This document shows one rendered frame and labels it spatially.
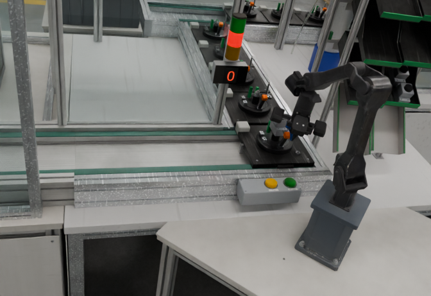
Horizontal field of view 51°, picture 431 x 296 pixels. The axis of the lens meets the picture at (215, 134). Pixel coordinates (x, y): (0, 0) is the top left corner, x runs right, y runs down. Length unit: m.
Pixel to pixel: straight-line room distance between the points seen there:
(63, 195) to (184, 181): 0.38
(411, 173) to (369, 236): 0.48
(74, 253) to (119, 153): 0.37
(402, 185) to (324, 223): 0.63
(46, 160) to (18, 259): 0.33
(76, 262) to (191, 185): 0.46
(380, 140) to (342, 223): 0.57
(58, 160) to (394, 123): 1.26
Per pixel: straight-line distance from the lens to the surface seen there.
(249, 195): 1.49
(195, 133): 1.72
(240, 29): 1.54
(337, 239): 1.42
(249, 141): 1.69
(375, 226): 1.70
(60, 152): 1.64
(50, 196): 1.50
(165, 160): 1.62
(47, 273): 1.66
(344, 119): 1.78
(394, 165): 2.05
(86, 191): 1.47
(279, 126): 1.65
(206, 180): 1.50
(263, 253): 1.45
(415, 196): 1.93
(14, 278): 1.68
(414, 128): 2.76
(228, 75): 1.60
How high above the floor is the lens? 1.93
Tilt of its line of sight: 35 degrees down
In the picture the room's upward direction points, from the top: 11 degrees clockwise
